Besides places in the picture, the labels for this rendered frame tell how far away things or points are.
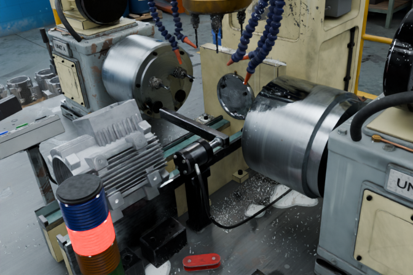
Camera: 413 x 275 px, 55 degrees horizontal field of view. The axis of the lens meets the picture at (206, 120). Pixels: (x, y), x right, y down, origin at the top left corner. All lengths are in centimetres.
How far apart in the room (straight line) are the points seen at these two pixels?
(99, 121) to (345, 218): 54
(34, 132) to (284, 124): 62
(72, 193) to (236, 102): 74
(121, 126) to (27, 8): 590
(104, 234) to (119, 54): 80
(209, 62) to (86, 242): 79
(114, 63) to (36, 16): 555
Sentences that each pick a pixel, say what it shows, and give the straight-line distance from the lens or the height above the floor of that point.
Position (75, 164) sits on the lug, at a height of 109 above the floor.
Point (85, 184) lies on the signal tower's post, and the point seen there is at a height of 122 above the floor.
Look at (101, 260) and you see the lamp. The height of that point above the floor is 111.
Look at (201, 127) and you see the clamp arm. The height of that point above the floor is 103.
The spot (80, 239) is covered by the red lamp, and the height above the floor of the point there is 115.
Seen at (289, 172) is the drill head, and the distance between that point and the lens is 85.
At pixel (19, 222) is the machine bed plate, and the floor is 80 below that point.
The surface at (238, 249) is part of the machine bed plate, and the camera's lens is 100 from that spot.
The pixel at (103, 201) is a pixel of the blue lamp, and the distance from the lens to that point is 55.
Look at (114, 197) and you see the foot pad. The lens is 85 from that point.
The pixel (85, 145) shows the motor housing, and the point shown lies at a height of 110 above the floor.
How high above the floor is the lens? 153
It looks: 29 degrees down
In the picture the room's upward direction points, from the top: 4 degrees counter-clockwise
